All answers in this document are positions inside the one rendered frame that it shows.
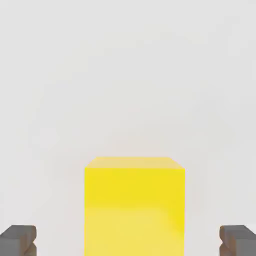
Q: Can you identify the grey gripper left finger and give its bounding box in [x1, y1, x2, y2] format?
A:
[0, 224, 38, 256]

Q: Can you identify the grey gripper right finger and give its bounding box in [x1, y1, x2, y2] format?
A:
[219, 224, 256, 256]

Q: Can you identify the small yellow cube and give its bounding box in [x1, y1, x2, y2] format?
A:
[84, 156, 186, 256]

